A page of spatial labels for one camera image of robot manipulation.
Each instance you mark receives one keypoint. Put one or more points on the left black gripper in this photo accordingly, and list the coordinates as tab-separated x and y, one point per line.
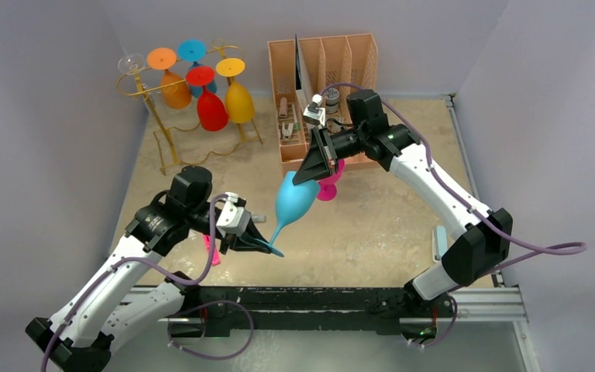
253	239

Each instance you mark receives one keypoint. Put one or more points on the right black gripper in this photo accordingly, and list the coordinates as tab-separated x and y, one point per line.
330	151

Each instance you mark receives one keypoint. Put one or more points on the magenta plastic wine glass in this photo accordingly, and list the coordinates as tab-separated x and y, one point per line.
328	189

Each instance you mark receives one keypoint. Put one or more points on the light blue wine glass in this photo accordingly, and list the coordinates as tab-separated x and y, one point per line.
292	202

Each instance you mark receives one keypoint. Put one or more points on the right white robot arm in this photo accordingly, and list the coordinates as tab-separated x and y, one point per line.
479	233

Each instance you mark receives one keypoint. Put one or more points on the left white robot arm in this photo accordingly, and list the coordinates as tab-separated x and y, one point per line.
83	335

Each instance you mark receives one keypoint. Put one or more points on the yellow plastic wine glass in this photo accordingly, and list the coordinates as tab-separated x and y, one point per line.
238	101

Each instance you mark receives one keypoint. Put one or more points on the red plastic wine glass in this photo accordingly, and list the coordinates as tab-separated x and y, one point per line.
210	108

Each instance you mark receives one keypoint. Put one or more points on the orange plastic wine glass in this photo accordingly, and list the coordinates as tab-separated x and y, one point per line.
174	89

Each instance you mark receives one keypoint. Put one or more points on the dark blue wine glass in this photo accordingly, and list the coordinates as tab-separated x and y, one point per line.
193	51

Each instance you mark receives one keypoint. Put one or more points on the clear wine glass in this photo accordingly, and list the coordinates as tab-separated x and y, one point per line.
131	64

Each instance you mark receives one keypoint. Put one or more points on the pink flat clip tool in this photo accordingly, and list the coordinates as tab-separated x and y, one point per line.
215	258

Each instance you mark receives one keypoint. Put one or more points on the round grey tin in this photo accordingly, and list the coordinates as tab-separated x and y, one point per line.
332	100

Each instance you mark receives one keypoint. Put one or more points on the white folder in organizer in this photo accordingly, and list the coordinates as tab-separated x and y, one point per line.
307	61

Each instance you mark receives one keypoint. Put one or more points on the peach desk organizer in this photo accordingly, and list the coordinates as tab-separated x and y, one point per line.
352	59

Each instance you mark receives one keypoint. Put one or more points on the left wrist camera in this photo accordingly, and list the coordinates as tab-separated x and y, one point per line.
234	217

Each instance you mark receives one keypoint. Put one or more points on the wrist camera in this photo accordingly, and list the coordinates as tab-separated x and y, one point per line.
314	115
234	217

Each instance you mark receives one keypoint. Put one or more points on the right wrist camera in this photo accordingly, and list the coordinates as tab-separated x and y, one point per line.
314	115

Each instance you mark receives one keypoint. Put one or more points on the gold wire glass rack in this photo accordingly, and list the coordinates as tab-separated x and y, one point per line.
145	85

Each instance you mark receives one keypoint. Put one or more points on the aluminium table frame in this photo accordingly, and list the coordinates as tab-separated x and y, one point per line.
498	304

